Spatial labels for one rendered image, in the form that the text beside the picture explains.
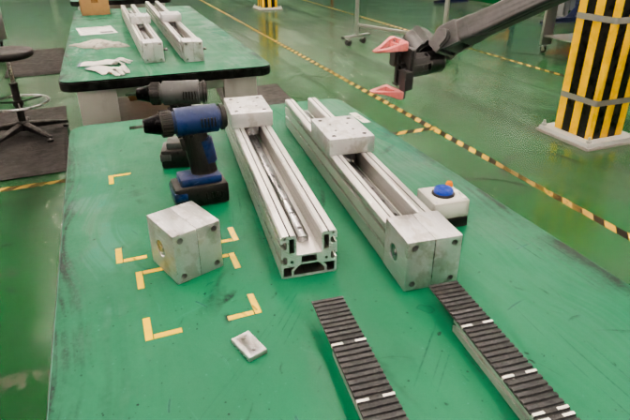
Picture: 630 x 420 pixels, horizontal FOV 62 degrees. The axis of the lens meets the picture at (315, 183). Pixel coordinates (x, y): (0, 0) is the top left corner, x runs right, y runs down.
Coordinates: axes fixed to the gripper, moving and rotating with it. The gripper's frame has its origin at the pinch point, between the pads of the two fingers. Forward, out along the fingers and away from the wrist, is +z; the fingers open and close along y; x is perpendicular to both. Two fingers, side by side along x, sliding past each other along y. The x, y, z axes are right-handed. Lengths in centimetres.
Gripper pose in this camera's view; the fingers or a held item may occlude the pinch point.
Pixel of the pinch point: (375, 71)
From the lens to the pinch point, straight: 127.3
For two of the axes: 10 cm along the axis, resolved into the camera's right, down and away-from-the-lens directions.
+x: 5.0, 4.4, -7.5
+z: -8.7, 2.3, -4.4
